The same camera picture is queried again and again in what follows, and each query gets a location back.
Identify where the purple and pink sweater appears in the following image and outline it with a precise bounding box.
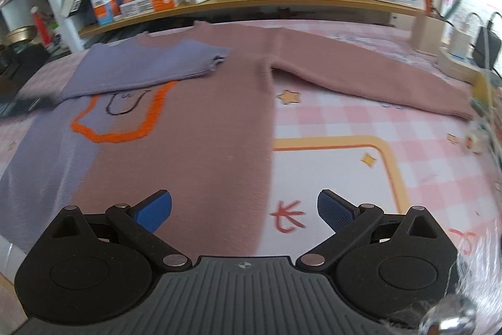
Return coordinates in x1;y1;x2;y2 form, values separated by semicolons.
1;22;474;258

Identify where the brass bowl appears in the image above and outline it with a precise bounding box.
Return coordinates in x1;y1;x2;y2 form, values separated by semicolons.
3;25;37;46

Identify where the pink checkered cartoon table mat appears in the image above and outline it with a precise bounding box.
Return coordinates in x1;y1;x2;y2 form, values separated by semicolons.
1;24;501;258

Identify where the white power strip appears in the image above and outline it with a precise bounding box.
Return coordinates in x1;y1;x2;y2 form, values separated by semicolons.
435;47;482;85

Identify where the flat white orange box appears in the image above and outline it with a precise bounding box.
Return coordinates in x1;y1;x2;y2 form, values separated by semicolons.
120;0;183;18

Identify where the beige pen holder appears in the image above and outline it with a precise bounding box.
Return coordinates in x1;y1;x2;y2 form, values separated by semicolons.
410;14;446;56

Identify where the black power adapter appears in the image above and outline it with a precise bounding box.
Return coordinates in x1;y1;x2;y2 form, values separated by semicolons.
472;21;501;70

